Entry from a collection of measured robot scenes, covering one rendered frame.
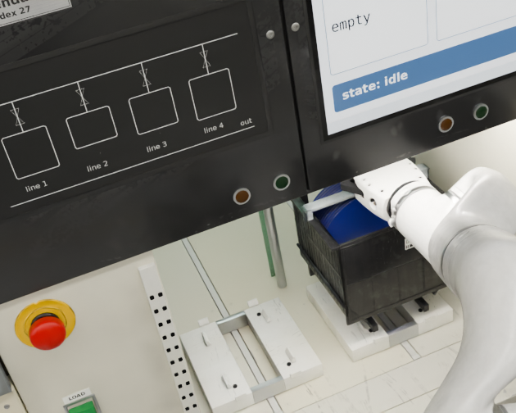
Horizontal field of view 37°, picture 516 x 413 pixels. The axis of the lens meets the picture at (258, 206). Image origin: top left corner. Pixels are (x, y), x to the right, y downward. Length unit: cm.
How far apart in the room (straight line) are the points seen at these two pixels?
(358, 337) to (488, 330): 72
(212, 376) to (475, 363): 76
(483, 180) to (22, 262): 58
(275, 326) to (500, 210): 60
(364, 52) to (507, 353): 36
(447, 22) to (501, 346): 38
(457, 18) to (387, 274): 56
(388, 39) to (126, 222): 35
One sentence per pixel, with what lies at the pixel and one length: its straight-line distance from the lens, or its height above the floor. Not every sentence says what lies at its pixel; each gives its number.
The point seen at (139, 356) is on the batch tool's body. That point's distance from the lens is 98.
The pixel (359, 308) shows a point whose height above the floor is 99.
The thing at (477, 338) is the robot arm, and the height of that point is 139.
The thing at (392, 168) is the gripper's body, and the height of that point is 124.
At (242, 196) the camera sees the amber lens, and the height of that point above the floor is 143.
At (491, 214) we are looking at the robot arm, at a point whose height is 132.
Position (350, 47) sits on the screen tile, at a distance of 86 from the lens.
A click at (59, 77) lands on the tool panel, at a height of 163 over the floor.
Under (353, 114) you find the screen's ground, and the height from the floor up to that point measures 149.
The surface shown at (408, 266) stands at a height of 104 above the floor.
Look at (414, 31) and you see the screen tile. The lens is 89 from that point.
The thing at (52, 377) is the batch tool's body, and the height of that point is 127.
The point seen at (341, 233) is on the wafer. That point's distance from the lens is 138.
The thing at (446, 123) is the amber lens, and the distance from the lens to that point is 96.
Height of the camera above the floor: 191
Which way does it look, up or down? 34 degrees down
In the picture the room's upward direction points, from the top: 11 degrees counter-clockwise
